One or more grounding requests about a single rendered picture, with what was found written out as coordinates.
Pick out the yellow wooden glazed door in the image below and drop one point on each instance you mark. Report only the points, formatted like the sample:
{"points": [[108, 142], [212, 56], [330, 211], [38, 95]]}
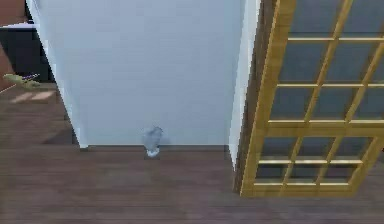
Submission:
{"points": [[273, 110]]}

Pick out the black cabinet with white top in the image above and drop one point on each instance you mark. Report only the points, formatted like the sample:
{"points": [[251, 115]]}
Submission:
{"points": [[20, 50]]}

